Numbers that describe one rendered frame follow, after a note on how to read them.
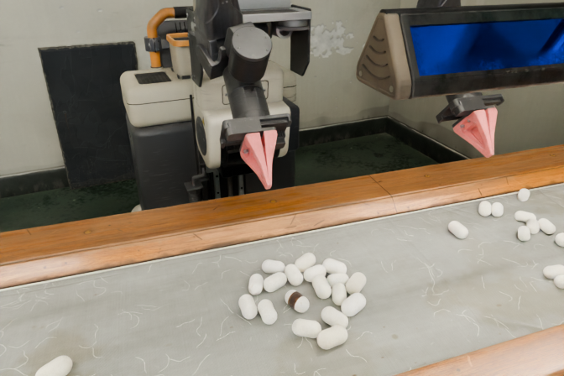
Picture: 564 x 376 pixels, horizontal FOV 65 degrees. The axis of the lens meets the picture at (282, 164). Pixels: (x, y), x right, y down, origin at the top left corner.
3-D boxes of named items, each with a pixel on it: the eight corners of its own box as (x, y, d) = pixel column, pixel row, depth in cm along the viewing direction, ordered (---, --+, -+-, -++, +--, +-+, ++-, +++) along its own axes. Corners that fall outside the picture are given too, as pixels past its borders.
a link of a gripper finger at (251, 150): (305, 173, 61) (289, 116, 65) (256, 180, 59) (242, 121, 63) (295, 191, 67) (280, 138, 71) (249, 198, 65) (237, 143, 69)
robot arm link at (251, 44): (241, 39, 76) (195, 54, 72) (251, -13, 66) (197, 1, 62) (274, 94, 72) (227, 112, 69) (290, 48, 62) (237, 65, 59)
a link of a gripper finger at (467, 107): (514, 145, 73) (492, 96, 76) (479, 151, 71) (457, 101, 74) (488, 162, 79) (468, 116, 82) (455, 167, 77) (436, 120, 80)
